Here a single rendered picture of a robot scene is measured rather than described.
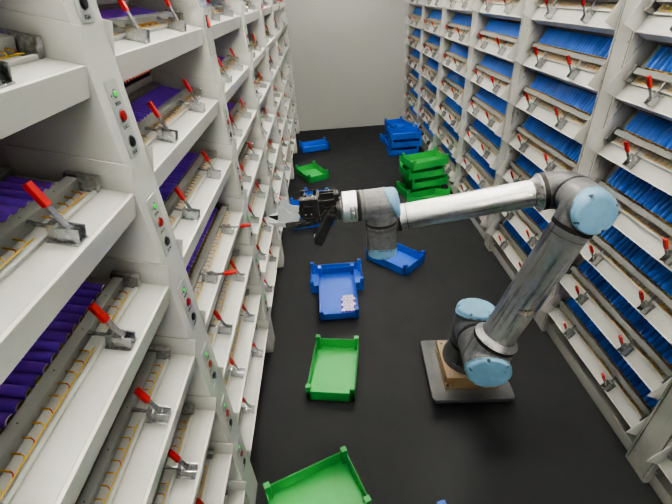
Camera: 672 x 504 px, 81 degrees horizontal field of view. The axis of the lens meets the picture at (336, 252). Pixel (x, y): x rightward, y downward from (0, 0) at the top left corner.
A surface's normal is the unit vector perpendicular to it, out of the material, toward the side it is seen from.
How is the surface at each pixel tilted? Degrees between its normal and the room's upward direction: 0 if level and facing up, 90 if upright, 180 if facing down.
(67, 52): 90
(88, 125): 90
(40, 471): 15
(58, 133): 90
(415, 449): 0
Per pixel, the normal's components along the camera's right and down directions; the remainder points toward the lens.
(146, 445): 0.20, -0.82
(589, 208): -0.04, 0.40
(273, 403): -0.07, -0.83
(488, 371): -0.11, 0.57
